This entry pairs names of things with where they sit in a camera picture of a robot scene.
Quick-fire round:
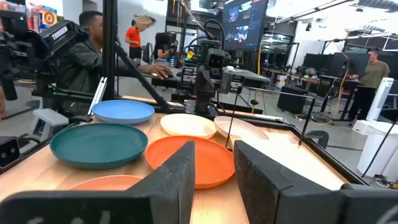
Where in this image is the colourful boxes stack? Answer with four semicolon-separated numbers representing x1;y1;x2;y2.
25;2;58;32

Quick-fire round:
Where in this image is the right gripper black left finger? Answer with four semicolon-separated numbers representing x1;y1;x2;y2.
127;140;196;224

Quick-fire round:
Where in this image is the white tower fan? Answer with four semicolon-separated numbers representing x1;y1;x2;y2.
366;77;395;122

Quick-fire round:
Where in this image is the person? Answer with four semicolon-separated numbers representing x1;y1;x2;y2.
124;18;143;62
55;11;174;116
347;48;391;121
153;32;178;60

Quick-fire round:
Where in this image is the light orange plate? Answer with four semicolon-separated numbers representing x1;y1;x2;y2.
70;174;142;191

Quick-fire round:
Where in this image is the black diagonal frame brace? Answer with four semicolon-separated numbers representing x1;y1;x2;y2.
113;40;171;111

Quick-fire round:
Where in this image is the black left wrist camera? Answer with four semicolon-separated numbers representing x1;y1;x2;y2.
206;46;226;70

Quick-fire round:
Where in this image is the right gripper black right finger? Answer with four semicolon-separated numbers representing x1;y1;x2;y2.
233;140;343;224

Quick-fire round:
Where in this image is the cream plate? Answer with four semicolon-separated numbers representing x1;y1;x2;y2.
160;113;217;139

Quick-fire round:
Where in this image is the silver metal bracket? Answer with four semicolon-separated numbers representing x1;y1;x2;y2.
88;77;108;115

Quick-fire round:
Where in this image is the black vertical frame post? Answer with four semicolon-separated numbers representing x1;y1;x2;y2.
102;0;118;101

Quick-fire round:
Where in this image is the yellow cable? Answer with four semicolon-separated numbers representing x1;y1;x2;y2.
332;43;350;121

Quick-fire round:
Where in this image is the blue plate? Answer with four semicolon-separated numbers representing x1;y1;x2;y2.
91;99;155;125

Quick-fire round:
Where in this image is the grey bracket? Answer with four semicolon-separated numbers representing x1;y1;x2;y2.
32;108;70;141

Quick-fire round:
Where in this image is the large black display screen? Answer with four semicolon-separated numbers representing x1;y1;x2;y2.
221;0;269;52

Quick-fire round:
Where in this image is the pale pink plate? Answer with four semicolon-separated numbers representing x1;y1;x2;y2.
213;116;270;141

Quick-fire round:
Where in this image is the black depth camera box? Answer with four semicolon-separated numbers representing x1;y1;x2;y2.
0;136;21;169

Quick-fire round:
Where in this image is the cardboard box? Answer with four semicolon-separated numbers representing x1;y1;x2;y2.
133;14;157;32

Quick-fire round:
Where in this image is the large teal bowl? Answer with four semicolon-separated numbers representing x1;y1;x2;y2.
49;123;149;170

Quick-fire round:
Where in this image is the white bin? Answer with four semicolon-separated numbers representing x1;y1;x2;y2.
356;119;398;183

